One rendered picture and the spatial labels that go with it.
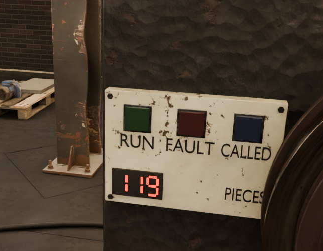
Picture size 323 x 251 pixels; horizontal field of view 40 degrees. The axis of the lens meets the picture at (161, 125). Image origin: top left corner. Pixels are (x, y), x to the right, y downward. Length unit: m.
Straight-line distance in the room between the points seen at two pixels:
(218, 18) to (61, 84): 2.78
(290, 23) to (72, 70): 2.76
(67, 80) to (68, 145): 0.51
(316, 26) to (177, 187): 0.30
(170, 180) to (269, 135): 0.16
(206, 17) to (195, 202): 0.27
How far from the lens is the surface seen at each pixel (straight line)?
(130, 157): 0.67
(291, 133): 0.56
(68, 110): 3.38
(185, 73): 0.64
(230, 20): 0.62
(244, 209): 0.68
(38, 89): 5.38
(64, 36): 3.28
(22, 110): 4.87
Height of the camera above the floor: 1.38
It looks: 17 degrees down
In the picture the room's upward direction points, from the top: 2 degrees clockwise
